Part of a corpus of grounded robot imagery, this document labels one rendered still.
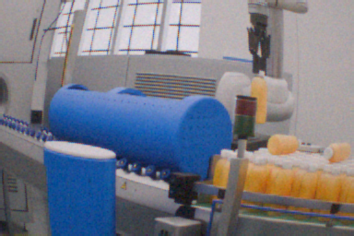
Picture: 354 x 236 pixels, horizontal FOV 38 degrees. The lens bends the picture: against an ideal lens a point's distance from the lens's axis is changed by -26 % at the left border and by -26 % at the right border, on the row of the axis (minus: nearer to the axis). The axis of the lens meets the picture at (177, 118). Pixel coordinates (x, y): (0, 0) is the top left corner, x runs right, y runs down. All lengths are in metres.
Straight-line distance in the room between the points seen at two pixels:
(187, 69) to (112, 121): 1.83
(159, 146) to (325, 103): 2.93
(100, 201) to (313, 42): 3.42
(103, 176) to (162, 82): 2.39
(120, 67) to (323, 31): 1.81
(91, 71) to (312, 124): 1.86
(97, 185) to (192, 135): 0.44
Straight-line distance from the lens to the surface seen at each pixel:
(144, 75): 4.42
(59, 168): 1.96
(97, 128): 2.49
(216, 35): 5.28
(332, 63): 4.98
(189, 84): 4.17
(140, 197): 2.32
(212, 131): 2.29
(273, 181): 1.90
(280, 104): 2.86
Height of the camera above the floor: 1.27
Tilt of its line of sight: 3 degrees down
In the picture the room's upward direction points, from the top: 6 degrees clockwise
